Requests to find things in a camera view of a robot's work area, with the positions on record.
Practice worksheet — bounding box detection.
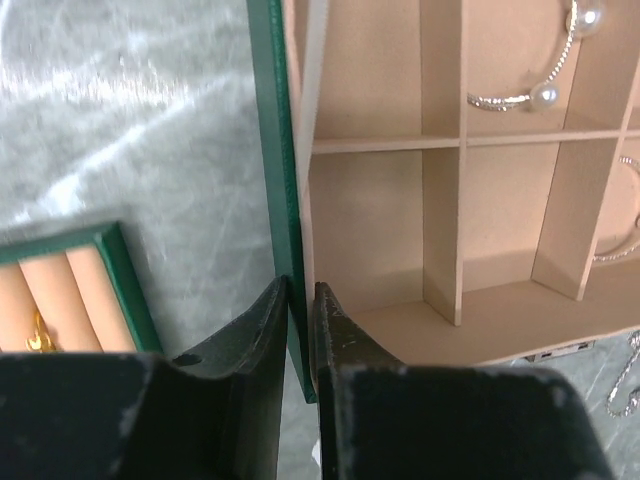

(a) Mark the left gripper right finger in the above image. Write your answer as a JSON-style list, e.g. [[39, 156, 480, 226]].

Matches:
[[312, 282, 614, 479]]

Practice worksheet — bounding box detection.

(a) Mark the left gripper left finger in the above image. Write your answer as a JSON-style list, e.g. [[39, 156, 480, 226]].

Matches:
[[1, 277, 288, 479]]

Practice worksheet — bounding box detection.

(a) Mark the gold ring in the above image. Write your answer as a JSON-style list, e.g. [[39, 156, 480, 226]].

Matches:
[[24, 309, 64, 355]]

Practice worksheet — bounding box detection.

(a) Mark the green jewelry tray insert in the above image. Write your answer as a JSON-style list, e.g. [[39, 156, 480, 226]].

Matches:
[[1, 222, 163, 353]]

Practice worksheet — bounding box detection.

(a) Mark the green jewelry box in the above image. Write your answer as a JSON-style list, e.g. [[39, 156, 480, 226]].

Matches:
[[247, 1, 639, 402]]

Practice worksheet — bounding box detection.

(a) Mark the silver chain necklace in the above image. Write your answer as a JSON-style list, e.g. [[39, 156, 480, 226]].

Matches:
[[604, 329, 640, 419]]

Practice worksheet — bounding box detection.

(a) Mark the silver pearl bangle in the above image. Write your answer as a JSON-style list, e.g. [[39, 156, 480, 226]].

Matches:
[[465, 0, 606, 115], [594, 156, 639, 264]]

